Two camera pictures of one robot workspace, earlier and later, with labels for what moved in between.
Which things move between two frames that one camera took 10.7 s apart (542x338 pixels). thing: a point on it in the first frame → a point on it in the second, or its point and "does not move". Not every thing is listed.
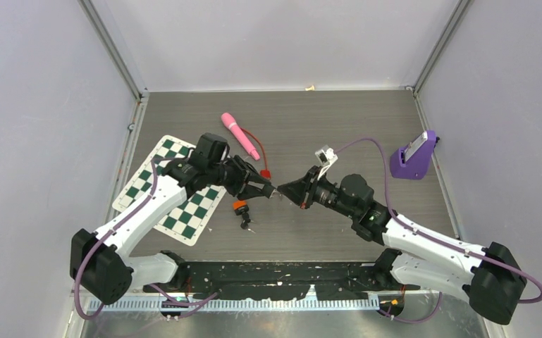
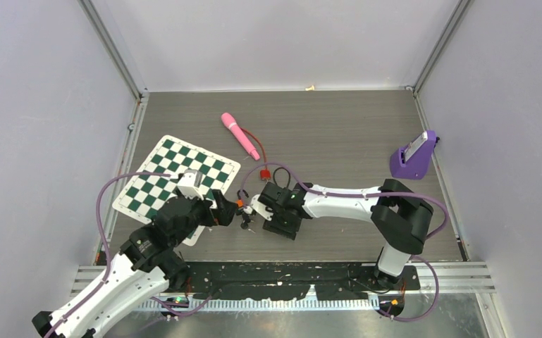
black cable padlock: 255,189 → 289,177
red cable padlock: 265,173 does not move
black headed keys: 244,224 does not move
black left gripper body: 235,175 → 201,215
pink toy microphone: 231,123 does not move
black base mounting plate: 282,280 does not move
